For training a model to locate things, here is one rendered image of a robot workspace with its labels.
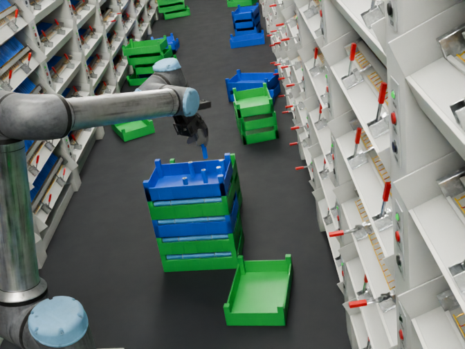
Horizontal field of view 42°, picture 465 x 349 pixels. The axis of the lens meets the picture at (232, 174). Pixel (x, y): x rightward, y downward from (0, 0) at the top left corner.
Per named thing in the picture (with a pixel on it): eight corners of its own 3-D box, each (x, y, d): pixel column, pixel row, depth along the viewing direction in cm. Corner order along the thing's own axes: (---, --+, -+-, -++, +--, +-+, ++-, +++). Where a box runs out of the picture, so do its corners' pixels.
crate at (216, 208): (151, 220, 229) (147, 201, 226) (163, 194, 247) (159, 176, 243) (229, 215, 224) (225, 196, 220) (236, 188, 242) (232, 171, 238)
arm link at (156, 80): (149, 96, 194) (172, 75, 200) (123, 92, 200) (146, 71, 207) (159, 120, 200) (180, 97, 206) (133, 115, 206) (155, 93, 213)
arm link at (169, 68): (144, 69, 206) (162, 53, 212) (158, 100, 214) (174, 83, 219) (165, 70, 201) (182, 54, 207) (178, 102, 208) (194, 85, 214)
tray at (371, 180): (405, 300, 102) (370, 240, 97) (343, 152, 157) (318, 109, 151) (522, 246, 98) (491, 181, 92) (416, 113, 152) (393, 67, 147)
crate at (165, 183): (147, 201, 226) (142, 183, 222) (159, 176, 243) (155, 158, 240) (225, 196, 220) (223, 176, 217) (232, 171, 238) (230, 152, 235)
